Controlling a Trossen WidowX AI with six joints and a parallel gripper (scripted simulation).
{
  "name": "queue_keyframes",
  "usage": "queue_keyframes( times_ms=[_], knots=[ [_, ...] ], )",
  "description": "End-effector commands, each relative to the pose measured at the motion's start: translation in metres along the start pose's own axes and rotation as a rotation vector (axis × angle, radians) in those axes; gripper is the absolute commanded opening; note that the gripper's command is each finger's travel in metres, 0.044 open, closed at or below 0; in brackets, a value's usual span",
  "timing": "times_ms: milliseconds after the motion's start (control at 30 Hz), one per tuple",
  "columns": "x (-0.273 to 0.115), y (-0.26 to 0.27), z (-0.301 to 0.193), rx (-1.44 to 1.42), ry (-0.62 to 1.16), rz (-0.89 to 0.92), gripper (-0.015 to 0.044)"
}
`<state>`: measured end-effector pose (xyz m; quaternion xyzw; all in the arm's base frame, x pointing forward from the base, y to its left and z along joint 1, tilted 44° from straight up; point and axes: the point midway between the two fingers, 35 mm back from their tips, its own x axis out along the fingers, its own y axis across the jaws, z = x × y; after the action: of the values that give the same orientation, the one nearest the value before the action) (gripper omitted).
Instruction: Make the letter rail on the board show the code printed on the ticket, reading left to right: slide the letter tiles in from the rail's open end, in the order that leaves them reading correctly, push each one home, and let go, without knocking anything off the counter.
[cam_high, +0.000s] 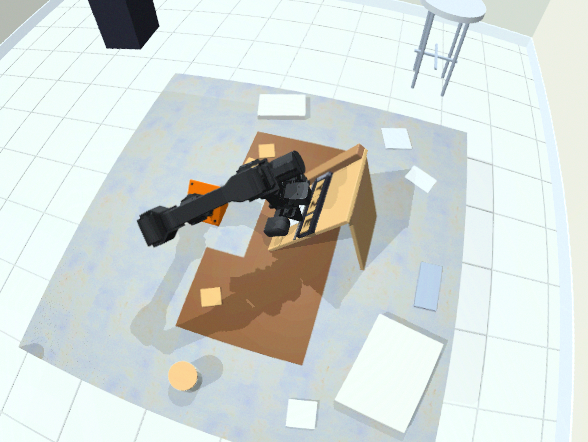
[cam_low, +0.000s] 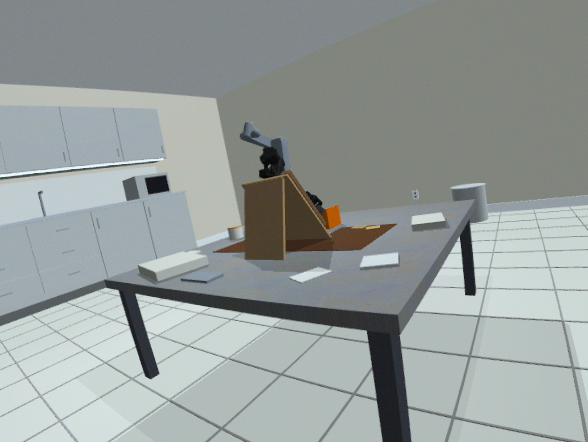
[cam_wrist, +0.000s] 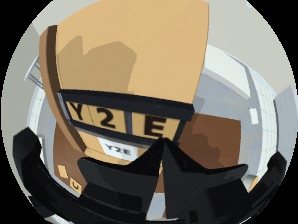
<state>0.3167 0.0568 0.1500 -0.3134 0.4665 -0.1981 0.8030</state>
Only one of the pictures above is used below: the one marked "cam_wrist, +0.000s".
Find white paper label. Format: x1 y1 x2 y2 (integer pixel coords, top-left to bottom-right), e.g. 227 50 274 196
98 139 137 161

